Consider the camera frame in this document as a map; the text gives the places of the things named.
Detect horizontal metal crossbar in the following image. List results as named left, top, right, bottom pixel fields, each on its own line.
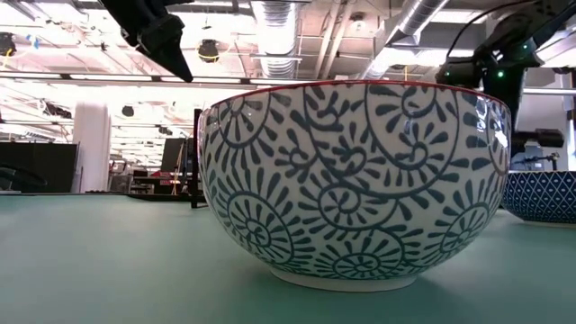
left=0, top=70, right=576, bottom=97

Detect white pillar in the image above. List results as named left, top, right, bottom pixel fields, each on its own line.
left=71, top=102, right=113, bottom=194

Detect silver ventilation duct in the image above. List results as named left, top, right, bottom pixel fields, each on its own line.
left=250, top=0, right=299, bottom=80
left=359, top=0, right=451, bottom=80

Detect green table mat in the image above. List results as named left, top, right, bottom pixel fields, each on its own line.
left=0, top=193, right=576, bottom=324

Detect yellow interior blue exterior bowl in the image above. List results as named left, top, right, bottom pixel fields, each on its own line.
left=500, top=169, right=576, bottom=229

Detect red interior floral exterior bowl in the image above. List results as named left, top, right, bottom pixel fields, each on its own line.
left=197, top=79, right=513, bottom=293

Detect wooden shelf with black frame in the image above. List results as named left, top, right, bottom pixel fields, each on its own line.
left=192, top=107, right=209, bottom=210

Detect black room divider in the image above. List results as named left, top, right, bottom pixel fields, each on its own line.
left=0, top=141, right=78, bottom=194

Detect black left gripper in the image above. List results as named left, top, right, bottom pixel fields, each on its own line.
left=99, top=0, right=195, bottom=84

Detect black dome fixture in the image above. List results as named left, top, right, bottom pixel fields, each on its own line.
left=197, top=39, right=221, bottom=63

